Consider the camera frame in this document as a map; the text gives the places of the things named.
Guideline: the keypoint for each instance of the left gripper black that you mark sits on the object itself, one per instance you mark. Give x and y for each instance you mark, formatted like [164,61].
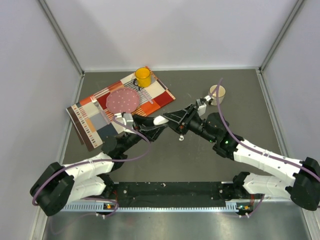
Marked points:
[151,131]

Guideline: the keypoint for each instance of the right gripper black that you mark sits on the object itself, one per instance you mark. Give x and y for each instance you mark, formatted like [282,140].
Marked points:
[183,118]

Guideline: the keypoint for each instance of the white earbud charging case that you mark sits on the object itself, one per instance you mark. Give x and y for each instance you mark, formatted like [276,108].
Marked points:
[160,120]

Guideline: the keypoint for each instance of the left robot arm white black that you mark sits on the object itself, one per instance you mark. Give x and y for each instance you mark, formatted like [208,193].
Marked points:
[60,185]

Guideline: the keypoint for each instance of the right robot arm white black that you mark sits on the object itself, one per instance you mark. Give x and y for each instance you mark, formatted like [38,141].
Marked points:
[294,179]

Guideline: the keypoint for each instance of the pink dotted plate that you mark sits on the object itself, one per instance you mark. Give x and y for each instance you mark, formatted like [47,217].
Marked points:
[123,100]

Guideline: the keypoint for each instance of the patterned orange placemat cloth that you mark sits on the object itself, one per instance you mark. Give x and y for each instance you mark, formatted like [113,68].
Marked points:
[92,117]

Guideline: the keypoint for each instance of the yellow mug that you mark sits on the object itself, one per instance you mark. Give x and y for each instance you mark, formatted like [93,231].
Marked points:
[142,77]

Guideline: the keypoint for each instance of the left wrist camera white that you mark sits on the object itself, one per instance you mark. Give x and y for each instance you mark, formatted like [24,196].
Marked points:
[124,119]

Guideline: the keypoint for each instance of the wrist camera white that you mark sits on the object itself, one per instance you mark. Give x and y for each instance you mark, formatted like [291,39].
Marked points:
[201,104]
[124,119]

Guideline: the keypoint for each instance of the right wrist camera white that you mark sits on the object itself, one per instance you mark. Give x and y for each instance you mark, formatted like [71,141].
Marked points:
[201,104]

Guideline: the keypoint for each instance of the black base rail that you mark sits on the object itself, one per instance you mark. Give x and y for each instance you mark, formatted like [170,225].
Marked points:
[174,194]

